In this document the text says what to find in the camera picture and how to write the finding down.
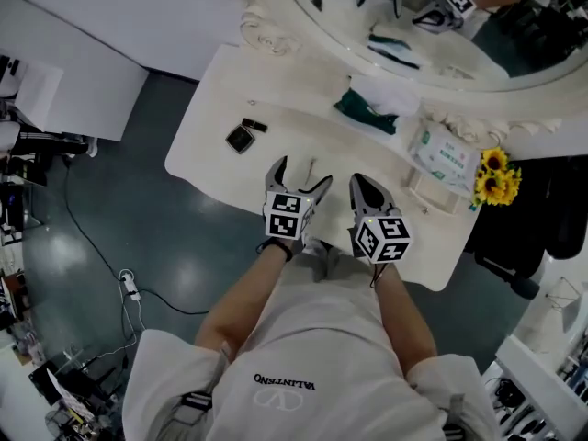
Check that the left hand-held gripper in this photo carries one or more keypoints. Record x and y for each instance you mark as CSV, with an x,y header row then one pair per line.
x,y
282,225

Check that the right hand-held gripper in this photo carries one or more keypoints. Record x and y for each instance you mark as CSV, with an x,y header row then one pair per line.
x,y
381,241

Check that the white dressing table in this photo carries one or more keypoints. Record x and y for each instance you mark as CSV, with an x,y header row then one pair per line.
x,y
367,154

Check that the small white drawer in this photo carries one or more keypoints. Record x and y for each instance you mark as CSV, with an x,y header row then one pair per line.
x,y
432,191

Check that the small black rectangular part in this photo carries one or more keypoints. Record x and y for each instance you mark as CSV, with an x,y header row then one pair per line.
x,y
255,125

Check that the small black square compact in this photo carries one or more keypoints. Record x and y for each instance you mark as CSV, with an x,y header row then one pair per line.
x,y
240,139

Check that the person's left forearm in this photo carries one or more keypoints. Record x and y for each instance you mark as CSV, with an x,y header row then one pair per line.
x,y
248,301

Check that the person's right forearm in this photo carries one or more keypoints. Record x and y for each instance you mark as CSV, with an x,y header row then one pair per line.
x,y
404,320

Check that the black wristband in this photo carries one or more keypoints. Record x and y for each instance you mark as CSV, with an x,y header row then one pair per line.
x,y
281,248

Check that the white wet wipes packet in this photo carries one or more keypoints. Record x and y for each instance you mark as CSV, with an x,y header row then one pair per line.
x,y
443,154

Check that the yellow sunflower bouquet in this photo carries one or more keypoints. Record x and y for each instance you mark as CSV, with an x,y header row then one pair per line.
x,y
496,182

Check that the person's white shirt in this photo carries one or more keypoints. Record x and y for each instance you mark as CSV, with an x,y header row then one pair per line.
x,y
321,338

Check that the black office chair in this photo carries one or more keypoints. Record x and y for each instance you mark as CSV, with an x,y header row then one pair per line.
x,y
528,209

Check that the white power strip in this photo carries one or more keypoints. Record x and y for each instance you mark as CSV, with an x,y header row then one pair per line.
x,y
129,285

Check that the white shelf unit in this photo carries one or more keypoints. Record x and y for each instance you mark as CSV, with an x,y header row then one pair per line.
x,y
519,356

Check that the oval mirror ornate white frame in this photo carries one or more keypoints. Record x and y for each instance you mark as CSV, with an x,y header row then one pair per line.
x,y
266,35

